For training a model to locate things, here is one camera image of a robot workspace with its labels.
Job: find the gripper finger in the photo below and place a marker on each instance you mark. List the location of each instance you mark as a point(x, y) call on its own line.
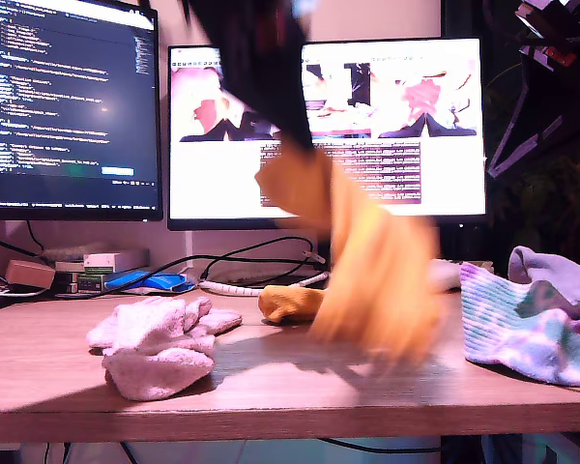
point(491, 170)
point(546, 101)
point(275, 96)

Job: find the white lavender sock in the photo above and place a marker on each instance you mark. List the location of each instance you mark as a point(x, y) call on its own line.
point(556, 270)

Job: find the orange sock with frilled cuff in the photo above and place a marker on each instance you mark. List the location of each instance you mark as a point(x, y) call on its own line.
point(382, 270)

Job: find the tie-dye sock with lettering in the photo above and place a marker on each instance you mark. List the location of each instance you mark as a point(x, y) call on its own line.
point(493, 328)

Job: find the pink fluffy sock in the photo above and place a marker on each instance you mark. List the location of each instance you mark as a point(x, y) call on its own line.
point(159, 372)
point(145, 321)

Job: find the large monitor with white screen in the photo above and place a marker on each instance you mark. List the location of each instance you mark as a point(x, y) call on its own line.
point(212, 183)

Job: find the white game controller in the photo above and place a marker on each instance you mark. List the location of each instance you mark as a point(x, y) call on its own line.
point(447, 278)

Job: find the black monitor stand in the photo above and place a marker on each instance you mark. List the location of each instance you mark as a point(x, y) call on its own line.
point(323, 251)

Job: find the white upright strip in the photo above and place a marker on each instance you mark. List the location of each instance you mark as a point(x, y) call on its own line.
point(189, 246)

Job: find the plain orange sock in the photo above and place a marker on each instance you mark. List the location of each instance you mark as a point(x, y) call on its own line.
point(290, 302)

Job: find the dark monitor with code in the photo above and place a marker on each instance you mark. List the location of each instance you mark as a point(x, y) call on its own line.
point(67, 96)

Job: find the blue packet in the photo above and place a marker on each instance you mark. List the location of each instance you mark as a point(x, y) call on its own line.
point(145, 281)

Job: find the white box with green label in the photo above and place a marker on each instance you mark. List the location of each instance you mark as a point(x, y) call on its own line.
point(99, 263)

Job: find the grey pouch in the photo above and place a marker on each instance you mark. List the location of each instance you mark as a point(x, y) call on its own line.
point(72, 252)

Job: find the stack of green boxes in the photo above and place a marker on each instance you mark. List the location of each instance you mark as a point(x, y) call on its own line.
point(89, 282)

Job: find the arm camera box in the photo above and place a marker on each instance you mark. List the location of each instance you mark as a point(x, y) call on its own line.
point(303, 6)

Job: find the black table frame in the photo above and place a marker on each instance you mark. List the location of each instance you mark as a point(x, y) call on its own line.
point(461, 452)

